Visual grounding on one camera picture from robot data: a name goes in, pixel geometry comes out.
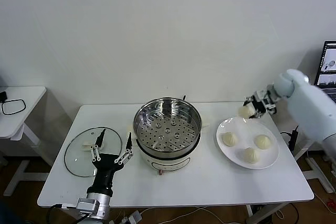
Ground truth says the white side desk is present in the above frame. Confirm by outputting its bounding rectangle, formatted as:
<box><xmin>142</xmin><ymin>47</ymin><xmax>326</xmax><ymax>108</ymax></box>
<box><xmin>0</xmin><ymin>86</ymin><xmax>53</xmax><ymax>197</ymax></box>
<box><xmin>295</xmin><ymin>140</ymin><xmax>336</xmax><ymax>195</ymax></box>

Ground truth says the white electric cooker pot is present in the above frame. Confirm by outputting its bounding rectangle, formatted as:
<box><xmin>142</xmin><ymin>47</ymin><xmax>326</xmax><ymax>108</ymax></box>
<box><xmin>126</xmin><ymin>112</ymin><xmax>211</xmax><ymax>176</ymax></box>

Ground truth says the black cable loop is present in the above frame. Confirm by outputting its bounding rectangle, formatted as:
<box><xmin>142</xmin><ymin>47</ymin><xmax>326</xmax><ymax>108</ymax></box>
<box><xmin>1</xmin><ymin>99</ymin><xmax>26</xmax><ymax>116</ymax></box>

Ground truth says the black power adapter with cable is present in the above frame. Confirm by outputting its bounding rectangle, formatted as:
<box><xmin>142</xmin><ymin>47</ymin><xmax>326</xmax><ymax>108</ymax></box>
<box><xmin>280</xmin><ymin>126</ymin><xmax>300</xmax><ymax>153</ymax></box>

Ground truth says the round glass pot lid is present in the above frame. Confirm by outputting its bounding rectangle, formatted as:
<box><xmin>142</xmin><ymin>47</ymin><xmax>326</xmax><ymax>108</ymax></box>
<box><xmin>64</xmin><ymin>126</ymin><xmax>123</xmax><ymax>178</ymax></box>

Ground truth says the white round plate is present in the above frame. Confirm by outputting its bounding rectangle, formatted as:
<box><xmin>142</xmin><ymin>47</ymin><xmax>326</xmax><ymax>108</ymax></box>
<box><xmin>216</xmin><ymin>116</ymin><xmax>280</xmax><ymax>170</ymax></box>

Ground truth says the open grey laptop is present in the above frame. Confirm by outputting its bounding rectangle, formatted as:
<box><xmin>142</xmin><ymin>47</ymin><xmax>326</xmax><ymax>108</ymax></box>
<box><xmin>313</xmin><ymin>41</ymin><xmax>336</xmax><ymax>93</ymax></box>

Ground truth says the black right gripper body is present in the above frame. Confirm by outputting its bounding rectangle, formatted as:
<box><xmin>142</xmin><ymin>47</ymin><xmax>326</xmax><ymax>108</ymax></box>
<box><xmin>253</xmin><ymin>97</ymin><xmax>270</xmax><ymax>115</ymax></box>

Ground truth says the white steamed baozi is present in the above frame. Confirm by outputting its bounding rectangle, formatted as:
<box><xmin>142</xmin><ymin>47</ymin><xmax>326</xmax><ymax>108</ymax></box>
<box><xmin>243</xmin><ymin>147</ymin><xmax>261</xmax><ymax>164</ymax></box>
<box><xmin>222</xmin><ymin>132</ymin><xmax>239</xmax><ymax>147</ymax></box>
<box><xmin>254</xmin><ymin>134</ymin><xmax>273</xmax><ymax>150</ymax></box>
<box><xmin>238</xmin><ymin>105</ymin><xmax>255</xmax><ymax>119</ymax></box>

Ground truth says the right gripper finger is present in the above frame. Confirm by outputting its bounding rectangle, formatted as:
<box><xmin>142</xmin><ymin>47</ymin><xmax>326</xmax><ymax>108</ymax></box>
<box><xmin>246</xmin><ymin>110</ymin><xmax>265</xmax><ymax>120</ymax></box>
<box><xmin>243</xmin><ymin>95</ymin><xmax>257</xmax><ymax>109</ymax></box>

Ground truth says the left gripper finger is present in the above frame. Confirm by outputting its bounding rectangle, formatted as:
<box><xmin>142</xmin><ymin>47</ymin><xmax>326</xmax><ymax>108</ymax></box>
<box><xmin>114</xmin><ymin>132</ymin><xmax>133</xmax><ymax>166</ymax></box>
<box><xmin>90</xmin><ymin>129</ymin><xmax>107</xmax><ymax>162</ymax></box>

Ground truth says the perforated steel steamer basket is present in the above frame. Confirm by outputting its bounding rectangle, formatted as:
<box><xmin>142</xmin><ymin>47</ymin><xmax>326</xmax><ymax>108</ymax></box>
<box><xmin>133</xmin><ymin>97</ymin><xmax>203</xmax><ymax>158</ymax></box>

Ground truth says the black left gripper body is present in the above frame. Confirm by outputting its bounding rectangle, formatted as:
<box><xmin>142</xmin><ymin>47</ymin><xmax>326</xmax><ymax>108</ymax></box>
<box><xmin>88</xmin><ymin>153</ymin><xmax>124</xmax><ymax>196</ymax></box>

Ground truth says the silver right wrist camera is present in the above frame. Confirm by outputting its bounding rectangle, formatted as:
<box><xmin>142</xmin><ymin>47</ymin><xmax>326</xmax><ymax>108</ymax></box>
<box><xmin>256</xmin><ymin>89</ymin><xmax>278</xmax><ymax>116</ymax></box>

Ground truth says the white floor power strip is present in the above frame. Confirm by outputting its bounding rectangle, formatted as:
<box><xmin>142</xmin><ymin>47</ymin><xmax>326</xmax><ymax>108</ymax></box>
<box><xmin>121</xmin><ymin>209</ymin><xmax>144</xmax><ymax>224</ymax></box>

